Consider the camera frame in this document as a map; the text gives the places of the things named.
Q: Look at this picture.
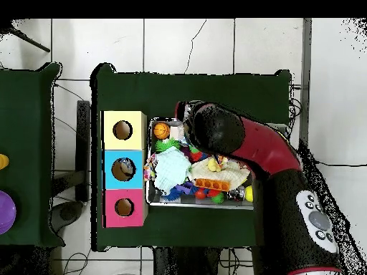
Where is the black flat panel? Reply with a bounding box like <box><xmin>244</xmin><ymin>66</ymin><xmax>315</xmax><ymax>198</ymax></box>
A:
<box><xmin>76</xmin><ymin>100</ymin><xmax>92</xmax><ymax>201</ymax></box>

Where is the wooden box with three holes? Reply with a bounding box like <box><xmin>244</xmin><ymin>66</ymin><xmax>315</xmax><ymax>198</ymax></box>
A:
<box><xmin>101</xmin><ymin>110</ymin><xmax>148</xmax><ymax>229</ymax></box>

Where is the neighbouring green table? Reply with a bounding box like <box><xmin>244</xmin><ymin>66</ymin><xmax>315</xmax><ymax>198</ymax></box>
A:
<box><xmin>0</xmin><ymin>62</ymin><xmax>65</xmax><ymax>249</ymax></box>

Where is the black tripod leg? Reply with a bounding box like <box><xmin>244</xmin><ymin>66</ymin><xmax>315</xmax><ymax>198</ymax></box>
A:
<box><xmin>0</xmin><ymin>19</ymin><xmax>51</xmax><ymax>53</ymax></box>

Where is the mint green knitted cloth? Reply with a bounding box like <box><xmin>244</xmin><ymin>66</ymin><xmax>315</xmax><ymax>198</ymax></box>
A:
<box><xmin>154</xmin><ymin>145</ymin><xmax>192</xmax><ymax>191</ymax></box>

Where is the orange plastic building block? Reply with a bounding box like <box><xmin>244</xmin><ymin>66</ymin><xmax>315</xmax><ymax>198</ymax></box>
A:
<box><xmin>194</xmin><ymin>178</ymin><xmax>231</xmax><ymax>192</ymax></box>

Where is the dark green tablecloth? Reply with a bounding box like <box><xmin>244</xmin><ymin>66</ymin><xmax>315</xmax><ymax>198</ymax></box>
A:
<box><xmin>90</xmin><ymin>63</ymin><xmax>292</xmax><ymax>251</ymax></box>

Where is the purple ball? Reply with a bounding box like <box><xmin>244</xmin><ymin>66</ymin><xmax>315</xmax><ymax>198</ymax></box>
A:
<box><xmin>0</xmin><ymin>190</ymin><xmax>17</xmax><ymax>236</ymax></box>

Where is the green spiky ball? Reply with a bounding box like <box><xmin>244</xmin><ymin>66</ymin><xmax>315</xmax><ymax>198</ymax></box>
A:
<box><xmin>154</xmin><ymin>137</ymin><xmax>181</xmax><ymax>153</ymax></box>

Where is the clear packet with blue label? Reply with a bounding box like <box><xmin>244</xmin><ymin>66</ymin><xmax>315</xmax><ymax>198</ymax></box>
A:
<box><xmin>118</xmin><ymin>158</ymin><xmax>135</xmax><ymax>176</ymax></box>

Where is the yellow plush toy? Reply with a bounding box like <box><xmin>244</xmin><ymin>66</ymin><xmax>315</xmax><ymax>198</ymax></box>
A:
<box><xmin>207</xmin><ymin>157</ymin><xmax>222</xmax><ymax>173</ymax></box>

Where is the cream knitted cloth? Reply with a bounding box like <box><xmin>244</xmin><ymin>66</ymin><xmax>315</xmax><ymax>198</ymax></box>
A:
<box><xmin>189</xmin><ymin>157</ymin><xmax>252</xmax><ymax>190</ymax></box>

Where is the orange toy basketball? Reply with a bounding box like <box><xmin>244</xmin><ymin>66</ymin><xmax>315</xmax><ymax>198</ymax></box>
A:
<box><xmin>153</xmin><ymin>122</ymin><xmax>171</xmax><ymax>140</ymax></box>

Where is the silver wire mesh bin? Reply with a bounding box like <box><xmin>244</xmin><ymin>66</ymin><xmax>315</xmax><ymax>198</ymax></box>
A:
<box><xmin>146</xmin><ymin>117</ymin><xmax>290</xmax><ymax>211</ymax></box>

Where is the grey round base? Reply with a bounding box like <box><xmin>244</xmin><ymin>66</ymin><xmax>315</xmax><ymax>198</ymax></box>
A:
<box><xmin>51</xmin><ymin>200</ymin><xmax>85</xmax><ymax>233</ymax></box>

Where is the black power cable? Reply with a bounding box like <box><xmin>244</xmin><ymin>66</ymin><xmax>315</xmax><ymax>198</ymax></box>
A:
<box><xmin>315</xmin><ymin>160</ymin><xmax>367</xmax><ymax>168</ymax></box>

